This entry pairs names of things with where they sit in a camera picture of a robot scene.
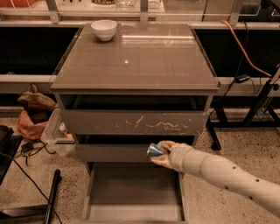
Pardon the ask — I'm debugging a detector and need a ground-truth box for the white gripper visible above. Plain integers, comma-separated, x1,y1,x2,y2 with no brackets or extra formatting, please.
151,141,193,172

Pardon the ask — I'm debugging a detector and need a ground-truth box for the blue silver redbull can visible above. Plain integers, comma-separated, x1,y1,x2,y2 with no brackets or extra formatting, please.
147,143,163,157

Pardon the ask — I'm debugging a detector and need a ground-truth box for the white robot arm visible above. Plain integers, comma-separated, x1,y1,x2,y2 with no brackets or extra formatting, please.
147,141,280,217

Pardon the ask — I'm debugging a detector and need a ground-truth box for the grey open bottom drawer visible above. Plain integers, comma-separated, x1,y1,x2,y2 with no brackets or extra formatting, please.
81,163,188,224

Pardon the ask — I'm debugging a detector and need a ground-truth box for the grey drawer cabinet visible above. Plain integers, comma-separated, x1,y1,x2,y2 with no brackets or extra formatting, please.
50,22,221,224

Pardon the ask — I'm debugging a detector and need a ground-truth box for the grey middle drawer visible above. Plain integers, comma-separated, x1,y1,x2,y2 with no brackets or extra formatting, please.
75,144,149,163

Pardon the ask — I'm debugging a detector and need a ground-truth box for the grey top drawer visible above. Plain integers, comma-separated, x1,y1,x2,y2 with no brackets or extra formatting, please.
62,109,208,136

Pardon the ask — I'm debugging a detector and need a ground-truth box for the black power adapter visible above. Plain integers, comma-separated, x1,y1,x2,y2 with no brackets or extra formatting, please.
234,74,250,83

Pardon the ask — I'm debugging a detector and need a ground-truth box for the black metal bar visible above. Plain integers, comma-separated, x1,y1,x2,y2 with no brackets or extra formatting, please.
43,170,61,224

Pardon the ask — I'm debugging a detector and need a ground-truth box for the clear plastic container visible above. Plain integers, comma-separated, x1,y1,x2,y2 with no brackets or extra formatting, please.
41,108,74,157

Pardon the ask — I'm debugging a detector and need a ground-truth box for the white ceramic bowl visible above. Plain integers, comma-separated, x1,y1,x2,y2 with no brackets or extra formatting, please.
91,19,117,41

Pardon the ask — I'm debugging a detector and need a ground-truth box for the orange cloth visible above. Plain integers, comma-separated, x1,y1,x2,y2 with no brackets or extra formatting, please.
17,110,47,140

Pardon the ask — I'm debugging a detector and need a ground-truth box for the black table leg frame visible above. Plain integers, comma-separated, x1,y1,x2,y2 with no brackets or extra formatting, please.
206,80,280,151

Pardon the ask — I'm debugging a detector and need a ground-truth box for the orange cable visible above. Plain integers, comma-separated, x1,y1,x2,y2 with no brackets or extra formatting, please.
220,18,273,78

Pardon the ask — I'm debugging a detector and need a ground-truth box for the black floor cable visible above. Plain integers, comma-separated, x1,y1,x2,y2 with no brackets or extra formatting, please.
0,152,63,224

